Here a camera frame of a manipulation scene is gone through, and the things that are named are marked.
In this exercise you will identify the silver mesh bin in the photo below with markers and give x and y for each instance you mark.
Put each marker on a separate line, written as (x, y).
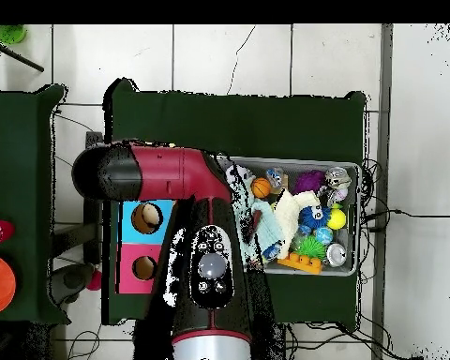
(307, 162)

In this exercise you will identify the green round object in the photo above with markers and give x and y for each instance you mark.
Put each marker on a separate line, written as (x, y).
(9, 33)

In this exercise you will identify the wooden box with three holes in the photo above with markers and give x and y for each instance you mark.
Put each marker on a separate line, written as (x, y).
(135, 236)

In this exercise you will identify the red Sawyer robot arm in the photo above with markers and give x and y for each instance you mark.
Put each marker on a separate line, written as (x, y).
(165, 172)

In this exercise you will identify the black rod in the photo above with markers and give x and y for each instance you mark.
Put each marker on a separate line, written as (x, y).
(18, 58)

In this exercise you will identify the cream cloth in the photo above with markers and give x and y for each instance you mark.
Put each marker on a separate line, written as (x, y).
(290, 213)

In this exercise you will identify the small orange basketball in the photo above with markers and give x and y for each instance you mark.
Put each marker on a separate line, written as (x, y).
(261, 187)

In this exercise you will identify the grey rounded device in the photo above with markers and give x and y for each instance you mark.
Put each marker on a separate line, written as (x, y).
(71, 281)

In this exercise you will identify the dark green table cloth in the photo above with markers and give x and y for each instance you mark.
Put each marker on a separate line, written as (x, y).
(228, 127)
(18, 150)

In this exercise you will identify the purple spiky ball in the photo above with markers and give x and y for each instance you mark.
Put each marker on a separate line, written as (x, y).
(309, 182)

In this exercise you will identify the mint green cloth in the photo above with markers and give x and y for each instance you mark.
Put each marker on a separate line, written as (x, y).
(268, 225)

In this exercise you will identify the black metal stand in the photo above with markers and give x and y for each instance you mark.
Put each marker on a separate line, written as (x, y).
(94, 138)

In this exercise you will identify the brown toy sausage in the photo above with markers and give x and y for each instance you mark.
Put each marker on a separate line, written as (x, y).
(254, 221)

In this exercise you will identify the long orange toy brick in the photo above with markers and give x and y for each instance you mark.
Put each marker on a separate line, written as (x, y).
(300, 264)

